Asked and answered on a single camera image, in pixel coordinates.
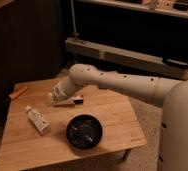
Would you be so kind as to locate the cream wedge end effector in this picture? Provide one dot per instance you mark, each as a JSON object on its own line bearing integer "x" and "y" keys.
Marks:
{"x": 53, "y": 102}

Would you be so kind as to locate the white squeeze tube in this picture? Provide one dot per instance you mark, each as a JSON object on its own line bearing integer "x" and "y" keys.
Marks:
{"x": 40, "y": 123}

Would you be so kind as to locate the black ceramic bowl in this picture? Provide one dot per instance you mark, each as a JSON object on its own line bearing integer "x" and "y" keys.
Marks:
{"x": 84, "y": 132}

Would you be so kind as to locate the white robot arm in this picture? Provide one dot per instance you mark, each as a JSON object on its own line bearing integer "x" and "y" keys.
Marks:
{"x": 170, "y": 95}

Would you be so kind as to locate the small red black box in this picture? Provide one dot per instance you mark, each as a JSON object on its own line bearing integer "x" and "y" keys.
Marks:
{"x": 78, "y": 99}

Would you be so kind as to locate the orange marker pen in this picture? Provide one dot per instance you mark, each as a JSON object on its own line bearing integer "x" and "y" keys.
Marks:
{"x": 18, "y": 92}

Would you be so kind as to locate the wooden low table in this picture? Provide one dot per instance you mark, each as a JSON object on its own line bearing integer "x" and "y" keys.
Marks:
{"x": 35, "y": 133}

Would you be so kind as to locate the metal vertical pole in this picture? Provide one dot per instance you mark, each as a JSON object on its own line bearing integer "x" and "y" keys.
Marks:
{"x": 75, "y": 33}

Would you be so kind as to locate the long grey case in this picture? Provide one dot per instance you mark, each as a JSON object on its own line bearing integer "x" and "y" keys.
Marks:
{"x": 125, "y": 57}

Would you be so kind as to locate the black case handle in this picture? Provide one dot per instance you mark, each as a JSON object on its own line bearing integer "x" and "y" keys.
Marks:
{"x": 174, "y": 64}

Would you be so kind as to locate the white wall shelf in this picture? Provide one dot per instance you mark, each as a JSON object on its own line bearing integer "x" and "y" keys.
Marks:
{"x": 137, "y": 7}

